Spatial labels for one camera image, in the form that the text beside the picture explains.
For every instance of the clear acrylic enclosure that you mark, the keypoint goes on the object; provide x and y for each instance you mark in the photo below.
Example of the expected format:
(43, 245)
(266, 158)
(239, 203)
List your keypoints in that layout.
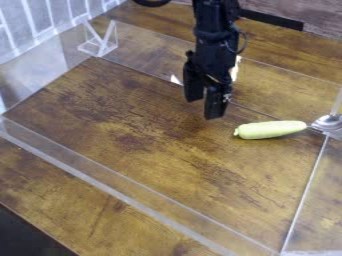
(115, 166)

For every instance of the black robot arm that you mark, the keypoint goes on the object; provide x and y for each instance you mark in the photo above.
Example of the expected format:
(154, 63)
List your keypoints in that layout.
(215, 16)

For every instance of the green handled metal spoon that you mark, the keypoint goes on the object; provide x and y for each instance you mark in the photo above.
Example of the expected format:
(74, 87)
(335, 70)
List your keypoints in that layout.
(271, 129)

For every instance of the black strip on table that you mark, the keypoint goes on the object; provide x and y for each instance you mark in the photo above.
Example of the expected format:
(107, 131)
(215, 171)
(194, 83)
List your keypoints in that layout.
(271, 19)

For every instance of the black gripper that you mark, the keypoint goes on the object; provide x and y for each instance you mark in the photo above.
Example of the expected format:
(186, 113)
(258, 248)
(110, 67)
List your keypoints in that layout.
(207, 70)

